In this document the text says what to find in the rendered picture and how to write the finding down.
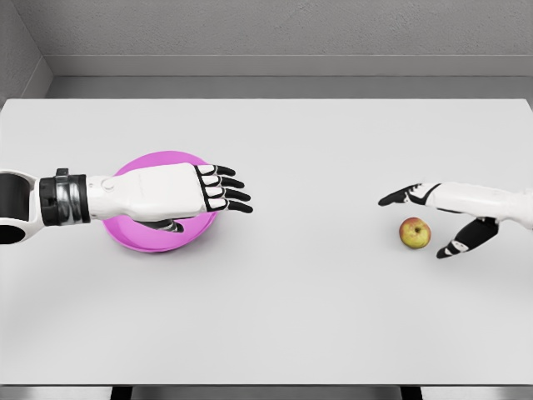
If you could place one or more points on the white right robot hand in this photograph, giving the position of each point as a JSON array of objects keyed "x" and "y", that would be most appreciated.
[{"x": 462, "y": 196}]

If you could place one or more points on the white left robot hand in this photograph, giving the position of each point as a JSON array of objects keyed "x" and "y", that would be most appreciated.
[{"x": 166, "y": 191}]

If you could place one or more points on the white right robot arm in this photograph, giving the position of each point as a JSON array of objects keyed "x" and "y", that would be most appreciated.
[{"x": 519, "y": 208}]

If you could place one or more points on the pink round plate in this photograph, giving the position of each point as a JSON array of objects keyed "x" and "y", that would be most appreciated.
[{"x": 143, "y": 239}]

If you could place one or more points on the yellow-red apple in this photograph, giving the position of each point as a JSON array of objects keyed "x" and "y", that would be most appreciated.
[{"x": 414, "y": 233}]

